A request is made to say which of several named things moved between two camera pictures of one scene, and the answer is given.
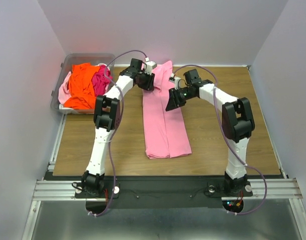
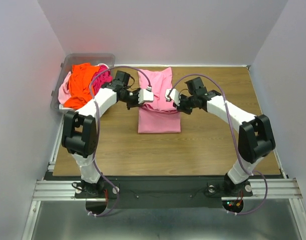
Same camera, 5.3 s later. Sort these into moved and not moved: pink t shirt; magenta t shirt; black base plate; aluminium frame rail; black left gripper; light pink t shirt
Moved: pink t shirt; black left gripper
Not moved: black base plate; aluminium frame rail; light pink t shirt; magenta t shirt
